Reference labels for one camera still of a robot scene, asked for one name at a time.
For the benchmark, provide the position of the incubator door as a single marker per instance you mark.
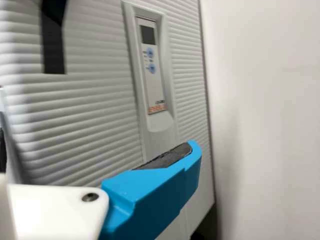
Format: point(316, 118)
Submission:
point(87, 100)

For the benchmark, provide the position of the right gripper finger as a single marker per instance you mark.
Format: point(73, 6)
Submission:
point(150, 195)

